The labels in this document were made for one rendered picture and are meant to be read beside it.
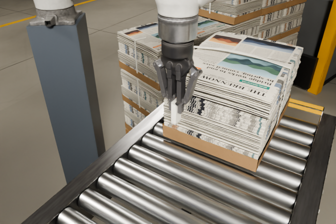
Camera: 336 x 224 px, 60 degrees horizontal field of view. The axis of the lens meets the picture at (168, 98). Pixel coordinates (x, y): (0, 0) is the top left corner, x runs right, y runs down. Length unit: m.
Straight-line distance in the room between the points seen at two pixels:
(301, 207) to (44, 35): 1.09
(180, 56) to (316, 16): 2.37
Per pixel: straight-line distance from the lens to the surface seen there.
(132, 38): 1.59
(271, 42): 1.00
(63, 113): 1.48
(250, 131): 0.74
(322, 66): 2.87
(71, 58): 1.32
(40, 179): 2.02
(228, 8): 1.82
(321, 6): 2.93
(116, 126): 2.30
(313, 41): 3.00
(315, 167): 0.89
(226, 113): 0.74
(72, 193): 0.78
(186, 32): 0.64
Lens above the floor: 1.37
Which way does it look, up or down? 32 degrees down
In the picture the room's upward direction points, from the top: straight up
